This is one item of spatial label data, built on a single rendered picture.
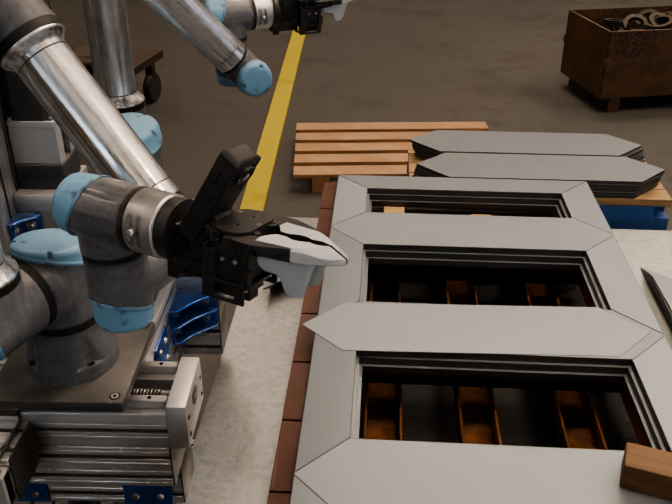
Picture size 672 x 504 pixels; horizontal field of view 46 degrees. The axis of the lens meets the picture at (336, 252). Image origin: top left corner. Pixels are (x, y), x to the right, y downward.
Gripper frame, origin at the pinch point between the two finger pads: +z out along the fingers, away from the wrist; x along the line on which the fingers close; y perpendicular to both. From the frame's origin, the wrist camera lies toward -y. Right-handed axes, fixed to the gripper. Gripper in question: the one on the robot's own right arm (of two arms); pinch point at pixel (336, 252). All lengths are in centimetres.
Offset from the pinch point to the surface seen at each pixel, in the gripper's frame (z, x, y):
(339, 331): -31, -69, 50
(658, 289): 27, -133, 50
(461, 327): -8, -82, 48
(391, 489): -3, -34, 55
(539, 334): 7, -87, 48
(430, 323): -15, -81, 49
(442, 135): -53, -189, 35
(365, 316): -28, -77, 49
